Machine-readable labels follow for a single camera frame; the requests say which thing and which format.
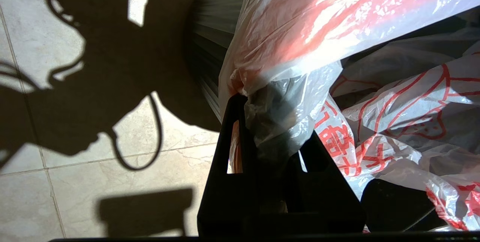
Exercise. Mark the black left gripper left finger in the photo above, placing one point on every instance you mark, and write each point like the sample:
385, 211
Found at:
225, 197

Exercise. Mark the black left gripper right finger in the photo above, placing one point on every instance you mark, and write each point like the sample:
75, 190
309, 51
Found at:
322, 197

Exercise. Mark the new white plastic bag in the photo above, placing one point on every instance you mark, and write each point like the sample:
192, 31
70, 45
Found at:
337, 47

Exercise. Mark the black round trash bin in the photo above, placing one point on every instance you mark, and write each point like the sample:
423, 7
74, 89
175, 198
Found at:
210, 47

